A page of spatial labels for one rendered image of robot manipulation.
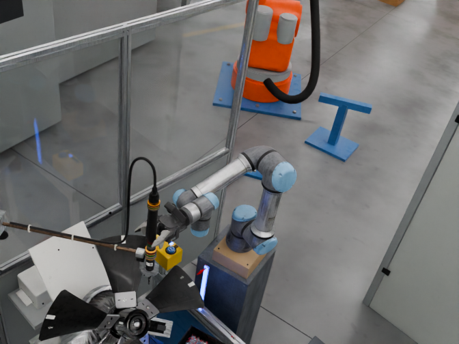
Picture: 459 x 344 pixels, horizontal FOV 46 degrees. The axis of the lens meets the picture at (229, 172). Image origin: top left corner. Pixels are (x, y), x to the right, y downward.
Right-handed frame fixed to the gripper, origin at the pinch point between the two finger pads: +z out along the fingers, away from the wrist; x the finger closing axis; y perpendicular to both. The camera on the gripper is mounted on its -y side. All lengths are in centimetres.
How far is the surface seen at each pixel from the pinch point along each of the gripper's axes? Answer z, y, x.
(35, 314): 23, 78, 48
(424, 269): -182, 104, -61
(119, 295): 5.1, 38.7, 8.3
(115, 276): 3.0, 32.9, 13.7
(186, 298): -20, 48, -6
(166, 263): -34, 61, 22
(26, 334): 20, 124, 70
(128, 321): 9.0, 40.1, -3.0
